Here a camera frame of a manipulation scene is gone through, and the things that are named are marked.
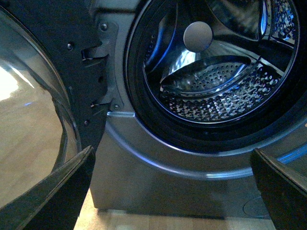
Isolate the grey front-load washing machine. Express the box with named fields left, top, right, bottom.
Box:
left=90, top=0, right=307, bottom=218

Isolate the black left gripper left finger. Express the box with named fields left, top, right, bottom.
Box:
left=0, top=146, right=95, bottom=230

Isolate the washing machine glass door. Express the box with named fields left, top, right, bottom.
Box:
left=0, top=0, right=108, bottom=208

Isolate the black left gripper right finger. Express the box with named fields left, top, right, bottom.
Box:
left=250, top=149, right=307, bottom=230

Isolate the steel washing machine drum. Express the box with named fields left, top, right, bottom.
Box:
left=143, top=0, right=299, bottom=125

